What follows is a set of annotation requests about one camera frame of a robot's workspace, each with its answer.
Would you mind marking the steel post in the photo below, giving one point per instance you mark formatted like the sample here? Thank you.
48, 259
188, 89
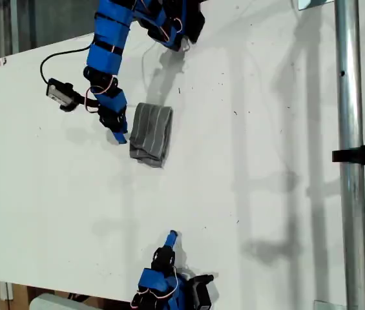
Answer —
350, 97

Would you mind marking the black post clamp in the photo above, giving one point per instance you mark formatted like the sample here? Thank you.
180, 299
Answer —
363, 155

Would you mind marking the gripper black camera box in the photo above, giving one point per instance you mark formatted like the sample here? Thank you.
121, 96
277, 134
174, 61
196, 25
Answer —
60, 94
201, 295

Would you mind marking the camera short black stalk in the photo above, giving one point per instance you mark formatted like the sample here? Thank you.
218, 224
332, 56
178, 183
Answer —
87, 100
201, 278

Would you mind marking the grey striped towel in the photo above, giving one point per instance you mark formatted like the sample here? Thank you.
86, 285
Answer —
150, 135

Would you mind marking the wooden table leg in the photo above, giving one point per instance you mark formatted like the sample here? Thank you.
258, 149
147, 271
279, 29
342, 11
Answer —
17, 297

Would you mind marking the white cylindrical object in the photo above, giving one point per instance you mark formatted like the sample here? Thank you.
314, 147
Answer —
49, 303

